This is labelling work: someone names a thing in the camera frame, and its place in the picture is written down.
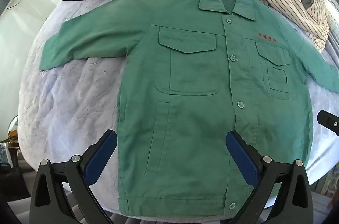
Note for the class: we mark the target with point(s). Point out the printed box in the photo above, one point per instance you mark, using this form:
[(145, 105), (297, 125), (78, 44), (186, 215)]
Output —
[(4, 155)]

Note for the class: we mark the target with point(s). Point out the green work jacket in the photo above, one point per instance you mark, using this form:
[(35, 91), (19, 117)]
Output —
[(198, 107)]

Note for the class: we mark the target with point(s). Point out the gold coloured object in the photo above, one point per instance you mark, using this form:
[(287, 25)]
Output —
[(13, 134)]

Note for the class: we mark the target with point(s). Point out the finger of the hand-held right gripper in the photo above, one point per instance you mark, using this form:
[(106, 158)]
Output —
[(329, 122)]

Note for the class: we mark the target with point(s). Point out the black bag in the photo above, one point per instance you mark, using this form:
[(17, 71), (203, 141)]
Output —
[(13, 184)]

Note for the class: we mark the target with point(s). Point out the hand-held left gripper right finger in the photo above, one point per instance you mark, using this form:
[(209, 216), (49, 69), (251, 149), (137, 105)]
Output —
[(242, 157)]

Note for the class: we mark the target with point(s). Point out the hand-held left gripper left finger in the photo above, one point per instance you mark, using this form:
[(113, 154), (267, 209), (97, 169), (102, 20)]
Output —
[(102, 157)]

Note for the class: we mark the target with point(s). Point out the lavender embossed blanket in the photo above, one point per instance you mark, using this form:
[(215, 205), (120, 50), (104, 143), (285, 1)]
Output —
[(79, 94)]

